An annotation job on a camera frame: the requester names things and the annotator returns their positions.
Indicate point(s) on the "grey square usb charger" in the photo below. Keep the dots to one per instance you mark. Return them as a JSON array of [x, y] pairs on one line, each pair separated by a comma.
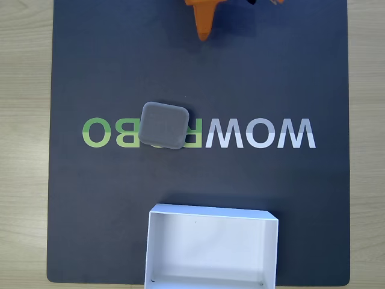
[[165, 125]]

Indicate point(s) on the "dark mat with WOWROBO print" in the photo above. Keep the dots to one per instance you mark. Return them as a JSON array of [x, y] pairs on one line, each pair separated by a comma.
[[90, 195]]

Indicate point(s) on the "white cardboard box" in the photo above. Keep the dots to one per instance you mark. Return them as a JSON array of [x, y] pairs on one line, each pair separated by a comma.
[[207, 250]]

